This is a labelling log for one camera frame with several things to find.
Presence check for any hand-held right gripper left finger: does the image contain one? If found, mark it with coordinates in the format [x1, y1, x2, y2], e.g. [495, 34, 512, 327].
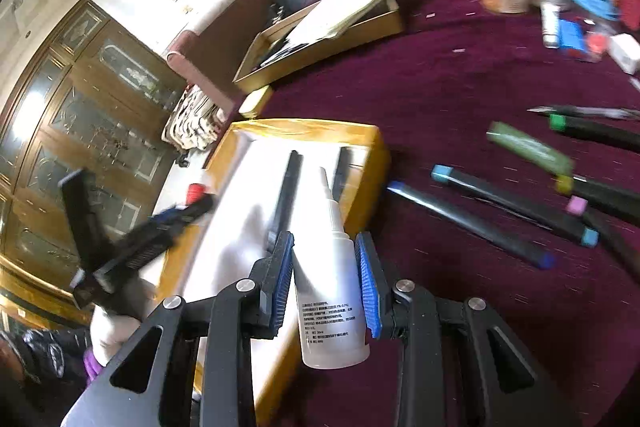
[60, 231, 295, 427]

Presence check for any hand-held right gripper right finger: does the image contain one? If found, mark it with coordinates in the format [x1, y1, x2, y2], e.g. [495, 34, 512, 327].
[354, 231, 581, 427]

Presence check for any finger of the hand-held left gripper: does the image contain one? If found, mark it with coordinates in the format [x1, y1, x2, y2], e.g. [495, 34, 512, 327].
[107, 196, 216, 280]
[59, 170, 108, 275]

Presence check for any white dropper bottle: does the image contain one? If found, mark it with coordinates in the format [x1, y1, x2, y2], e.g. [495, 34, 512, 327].
[291, 167, 372, 370]

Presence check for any red capped black marker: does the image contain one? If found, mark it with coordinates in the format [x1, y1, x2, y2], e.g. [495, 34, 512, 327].
[184, 183, 217, 214]

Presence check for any yellow tray with white lining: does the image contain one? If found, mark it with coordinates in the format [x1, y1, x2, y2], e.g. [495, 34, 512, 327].
[159, 118, 392, 413]

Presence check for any person's left hand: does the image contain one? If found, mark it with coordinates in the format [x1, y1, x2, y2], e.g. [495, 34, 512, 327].
[89, 277, 162, 365]

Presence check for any wooden glass door cabinet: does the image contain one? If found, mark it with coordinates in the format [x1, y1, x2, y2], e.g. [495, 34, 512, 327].
[0, 0, 188, 323]

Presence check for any dark blue tipped black marker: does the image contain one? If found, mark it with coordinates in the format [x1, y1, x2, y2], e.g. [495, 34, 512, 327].
[386, 181, 557, 270]

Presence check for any patterned cloth bag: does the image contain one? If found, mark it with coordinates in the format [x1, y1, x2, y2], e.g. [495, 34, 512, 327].
[161, 84, 226, 152]

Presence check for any small yellow box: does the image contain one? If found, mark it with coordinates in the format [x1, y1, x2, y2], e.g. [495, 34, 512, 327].
[238, 86, 274, 118]

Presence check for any light blue capped black marker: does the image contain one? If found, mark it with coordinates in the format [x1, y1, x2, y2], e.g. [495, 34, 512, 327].
[431, 164, 600, 249]

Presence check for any dark red armchair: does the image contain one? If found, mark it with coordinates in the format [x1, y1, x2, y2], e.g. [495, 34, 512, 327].
[166, 0, 276, 118]

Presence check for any green tube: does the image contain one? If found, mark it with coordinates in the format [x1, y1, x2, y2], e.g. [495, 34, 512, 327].
[486, 121, 576, 178]

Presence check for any pink capped black marker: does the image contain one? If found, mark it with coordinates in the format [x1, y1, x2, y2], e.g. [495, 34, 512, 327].
[566, 196, 640, 278]

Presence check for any yellow capped black marker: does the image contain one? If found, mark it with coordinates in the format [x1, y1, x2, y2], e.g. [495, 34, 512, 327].
[555, 174, 640, 218]

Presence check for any cardboard box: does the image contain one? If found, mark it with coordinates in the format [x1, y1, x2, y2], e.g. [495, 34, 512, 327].
[233, 0, 406, 95]

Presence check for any stack of papers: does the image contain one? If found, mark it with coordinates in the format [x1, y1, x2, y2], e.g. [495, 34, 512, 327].
[260, 0, 408, 68]

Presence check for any black pen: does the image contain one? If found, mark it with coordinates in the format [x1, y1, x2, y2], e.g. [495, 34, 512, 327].
[527, 104, 640, 122]

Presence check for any green capped black marker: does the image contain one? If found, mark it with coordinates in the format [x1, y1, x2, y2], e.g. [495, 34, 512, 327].
[547, 113, 640, 152]

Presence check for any white tube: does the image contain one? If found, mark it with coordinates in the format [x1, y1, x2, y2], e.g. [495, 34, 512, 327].
[540, 3, 562, 49]

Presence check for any small blue box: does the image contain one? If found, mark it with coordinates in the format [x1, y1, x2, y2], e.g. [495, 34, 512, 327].
[556, 19, 586, 60]

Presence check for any small red item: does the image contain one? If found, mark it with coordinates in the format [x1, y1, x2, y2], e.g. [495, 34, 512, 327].
[585, 32, 609, 62]

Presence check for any small white box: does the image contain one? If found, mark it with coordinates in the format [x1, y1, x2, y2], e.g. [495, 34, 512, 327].
[607, 33, 640, 74]

